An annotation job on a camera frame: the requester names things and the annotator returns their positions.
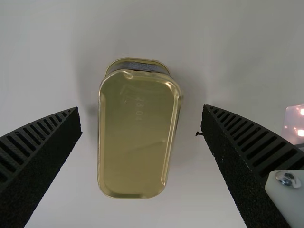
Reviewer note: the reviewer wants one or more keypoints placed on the gold rectangular tin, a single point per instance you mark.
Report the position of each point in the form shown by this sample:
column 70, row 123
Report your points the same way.
column 135, row 133

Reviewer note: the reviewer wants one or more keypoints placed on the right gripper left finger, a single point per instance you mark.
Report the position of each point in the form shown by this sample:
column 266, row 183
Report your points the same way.
column 38, row 161

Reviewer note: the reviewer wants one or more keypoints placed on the small square scanner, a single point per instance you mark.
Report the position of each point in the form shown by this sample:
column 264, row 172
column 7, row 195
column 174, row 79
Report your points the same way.
column 294, row 123

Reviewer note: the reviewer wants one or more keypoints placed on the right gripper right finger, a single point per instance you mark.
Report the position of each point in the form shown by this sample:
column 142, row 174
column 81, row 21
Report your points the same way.
column 242, row 156

